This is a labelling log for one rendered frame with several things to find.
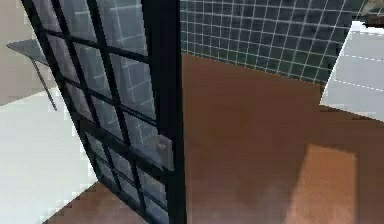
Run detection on black framed glass door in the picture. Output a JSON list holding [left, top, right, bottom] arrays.
[[21, 0, 187, 224]]

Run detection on grey thin-legged table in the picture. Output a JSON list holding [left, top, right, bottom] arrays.
[[5, 38, 58, 112]]

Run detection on white cabinet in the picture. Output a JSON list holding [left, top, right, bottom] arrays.
[[319, 20, 384, 122]]

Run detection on grey door handle plate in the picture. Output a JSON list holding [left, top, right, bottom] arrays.
[[155, 134, 175, 172]]

